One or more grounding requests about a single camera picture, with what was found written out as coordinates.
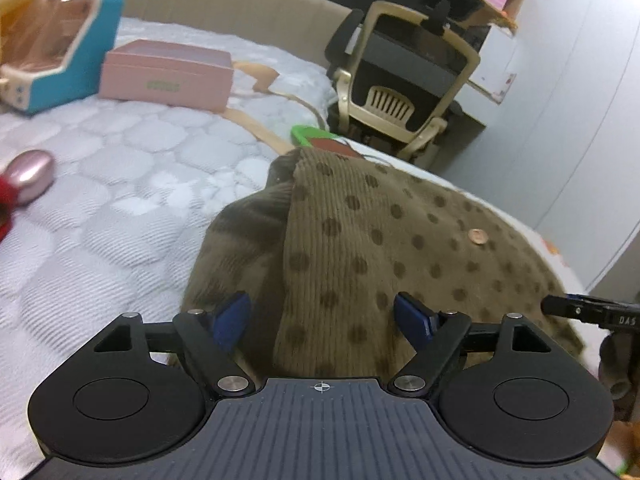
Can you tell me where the brown polka dot corduroy garment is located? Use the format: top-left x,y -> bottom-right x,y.
182,148 -> 582,380

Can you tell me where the white quilted mattress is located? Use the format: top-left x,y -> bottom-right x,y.
0,15 -> 589,476

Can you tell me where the pink metallic oval case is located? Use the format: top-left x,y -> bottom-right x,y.
1,150 -> 55,206

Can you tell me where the red fabric garment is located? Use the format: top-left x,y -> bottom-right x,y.
0,174 -> 18,240

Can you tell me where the beige and black office chair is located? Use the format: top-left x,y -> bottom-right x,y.
324,0 -> 480,162

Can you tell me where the pink rectangular box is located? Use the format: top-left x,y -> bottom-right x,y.
99,39 -> 234,113

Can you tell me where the blue and cream toy case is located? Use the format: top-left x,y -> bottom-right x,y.
1,0 -> 124,115

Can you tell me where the beige upholstered bed headboard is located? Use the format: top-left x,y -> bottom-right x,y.
124,0 -> 350,67

